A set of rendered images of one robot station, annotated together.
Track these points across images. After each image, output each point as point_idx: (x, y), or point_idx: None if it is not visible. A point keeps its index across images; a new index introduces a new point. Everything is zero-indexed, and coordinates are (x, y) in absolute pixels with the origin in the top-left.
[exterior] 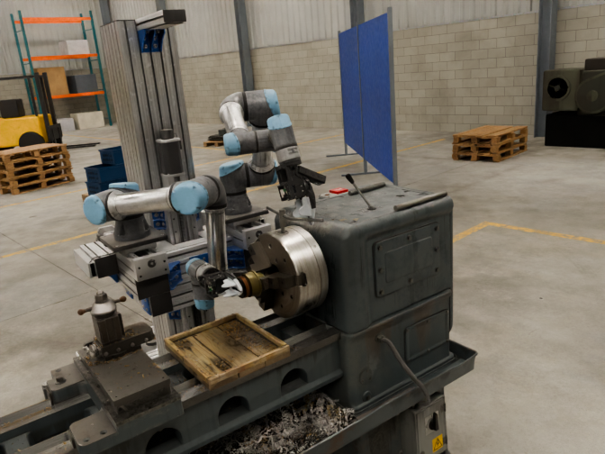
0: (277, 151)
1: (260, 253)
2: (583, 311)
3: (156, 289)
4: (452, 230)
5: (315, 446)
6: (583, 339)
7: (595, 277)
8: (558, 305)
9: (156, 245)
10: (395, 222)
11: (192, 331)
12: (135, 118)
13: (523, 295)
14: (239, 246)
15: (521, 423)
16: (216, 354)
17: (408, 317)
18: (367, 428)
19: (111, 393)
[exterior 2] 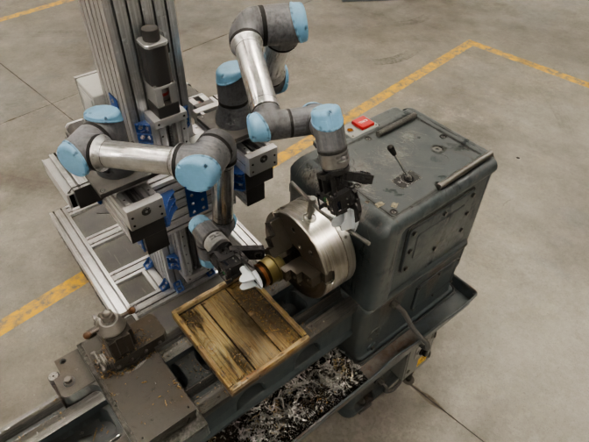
0: (322, 157)
1: (280, 233)
2: (557, 179)
3: (151, 230)
4: (486, 188)
5: (327, 416)
6: (553, 215)
7: (572, 134)
8: (534, 169)
9: (147, 180)
10: (436, 206)
11: (200, 299)
12: (107, 13)
13: (501, 152)
14: (240, 167)
15: (488, 315)
16: (231, 339)
17: (422, 277)
18: (371, 381)
19: (135, 431)
